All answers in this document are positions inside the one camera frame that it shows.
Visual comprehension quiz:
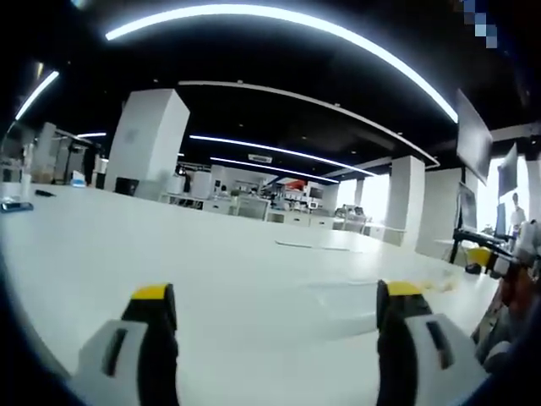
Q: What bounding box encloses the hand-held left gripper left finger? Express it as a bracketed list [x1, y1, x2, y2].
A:
[72, 283, 182, 406]

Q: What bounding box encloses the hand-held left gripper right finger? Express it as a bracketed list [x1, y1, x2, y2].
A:
[374, 278, 492, 406]

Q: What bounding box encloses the desk monitor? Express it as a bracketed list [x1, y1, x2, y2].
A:
[457, 181, 479, 232]

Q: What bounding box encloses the small hanging monitor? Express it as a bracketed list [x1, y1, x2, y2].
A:
[497, 142, 519, 198]

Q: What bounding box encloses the person's dark clothing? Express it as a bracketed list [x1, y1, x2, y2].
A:
[471, 264, 541, 376]

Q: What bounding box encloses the slim white pillar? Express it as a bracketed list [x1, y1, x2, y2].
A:
[385, 155, 426, 246]

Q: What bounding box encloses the white square pillar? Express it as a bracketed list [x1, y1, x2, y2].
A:
[103, 88, 191, 196]

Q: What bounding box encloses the short ceiling light strip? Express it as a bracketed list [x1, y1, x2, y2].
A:
[14, 69, 61, 121]

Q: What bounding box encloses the long curved ceiling light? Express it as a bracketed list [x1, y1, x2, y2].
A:
[104, 3, 460, 124]

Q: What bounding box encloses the black desk frame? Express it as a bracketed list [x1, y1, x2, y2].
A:
[446, 228, 515, 264]

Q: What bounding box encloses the large wall monitor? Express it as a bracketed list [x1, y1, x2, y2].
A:
[455, 88, 494, 188]

